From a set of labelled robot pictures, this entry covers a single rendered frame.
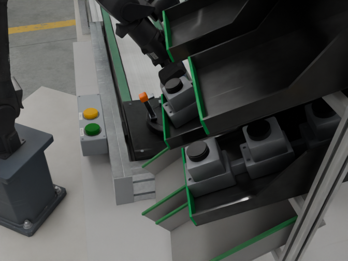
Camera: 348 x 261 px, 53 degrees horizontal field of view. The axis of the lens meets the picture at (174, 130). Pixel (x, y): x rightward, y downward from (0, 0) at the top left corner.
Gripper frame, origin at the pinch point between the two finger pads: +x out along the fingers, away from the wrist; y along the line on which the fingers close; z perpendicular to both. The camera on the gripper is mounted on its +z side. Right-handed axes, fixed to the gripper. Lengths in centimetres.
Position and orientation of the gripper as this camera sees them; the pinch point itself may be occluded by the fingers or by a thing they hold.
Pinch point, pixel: (176, 70)
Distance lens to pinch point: 89.0
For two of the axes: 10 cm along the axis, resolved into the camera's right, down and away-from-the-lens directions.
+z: 7.9, -5.6, -2.3
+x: 5.6, 5.2, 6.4
